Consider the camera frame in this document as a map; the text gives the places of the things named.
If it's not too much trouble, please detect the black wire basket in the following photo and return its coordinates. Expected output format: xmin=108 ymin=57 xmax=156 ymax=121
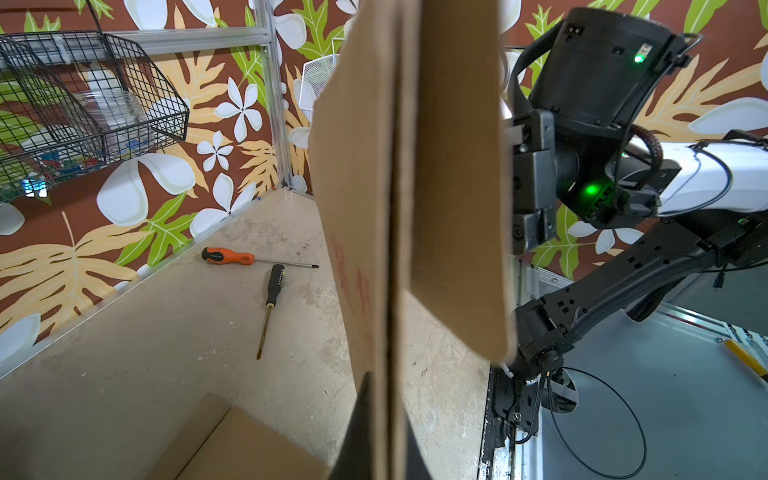
xmin=1 ymin=31 xmax=190 ymax=202

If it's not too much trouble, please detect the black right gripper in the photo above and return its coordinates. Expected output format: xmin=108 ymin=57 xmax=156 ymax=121
xmin=511 ymin=109 xmax=557 ymax=255

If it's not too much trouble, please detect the orange handled screwdriver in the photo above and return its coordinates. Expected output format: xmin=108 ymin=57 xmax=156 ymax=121
xmin=201 ymin=247 xmax=319 ymax=269

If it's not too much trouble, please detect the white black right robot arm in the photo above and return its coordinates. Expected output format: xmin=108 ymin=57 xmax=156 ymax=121
xmin=505 ymin=1 xmax=767 ymax=270

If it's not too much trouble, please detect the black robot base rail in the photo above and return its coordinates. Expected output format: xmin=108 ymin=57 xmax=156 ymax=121
xmin=478 ymin=210 xmax=767 ymax=479

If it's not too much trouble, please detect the thin dark metal rod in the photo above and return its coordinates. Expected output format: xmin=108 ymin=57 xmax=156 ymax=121
xmin=257 ymin=264 xmax=285 ymax=360

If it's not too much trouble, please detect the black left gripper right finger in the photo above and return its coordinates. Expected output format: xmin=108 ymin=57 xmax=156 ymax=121
xmin=395 ymin=419 xmax=432 ymax=480

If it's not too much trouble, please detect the kraft file bag with string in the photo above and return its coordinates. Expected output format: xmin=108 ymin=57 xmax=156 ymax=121
xmin=145 ymin=393 xmax=231 ymax=480

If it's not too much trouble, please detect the white wire basket right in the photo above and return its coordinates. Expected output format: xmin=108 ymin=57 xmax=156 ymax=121
xmin=298 ymin=53 xmax=340 ymax=121

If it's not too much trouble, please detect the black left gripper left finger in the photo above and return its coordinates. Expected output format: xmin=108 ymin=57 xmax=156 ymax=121
xmin=328 ymin=372 xmax=373 ymax=480

